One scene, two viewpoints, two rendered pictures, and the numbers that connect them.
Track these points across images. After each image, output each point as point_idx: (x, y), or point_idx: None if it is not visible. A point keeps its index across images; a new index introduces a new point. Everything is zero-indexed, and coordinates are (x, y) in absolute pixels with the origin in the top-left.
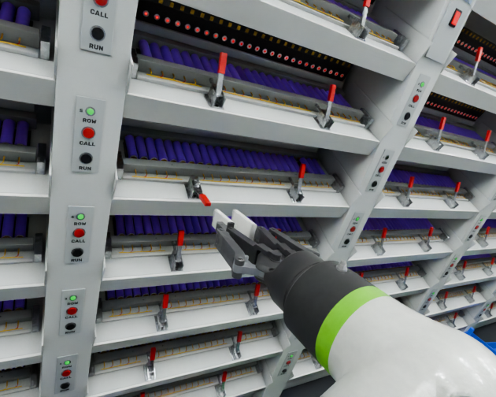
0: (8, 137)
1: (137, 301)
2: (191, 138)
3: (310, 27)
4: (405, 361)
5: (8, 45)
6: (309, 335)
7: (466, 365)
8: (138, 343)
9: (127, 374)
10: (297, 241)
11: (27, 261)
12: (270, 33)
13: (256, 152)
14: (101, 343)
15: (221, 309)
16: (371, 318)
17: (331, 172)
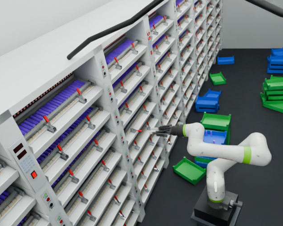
0: None
1: (133, 164)
2: None
3: (135, 84)
4: (192, 129)
5: (103, 136)
6: (182, 135)
7: (196, 126)
8: (140, 171)
9: (140, 182)
10: (149, 119)
11: (119, 171)
12: (130, 93)
13: None
14: (136, 176)
15: (147, 150)
16: (187, 128)
17: None
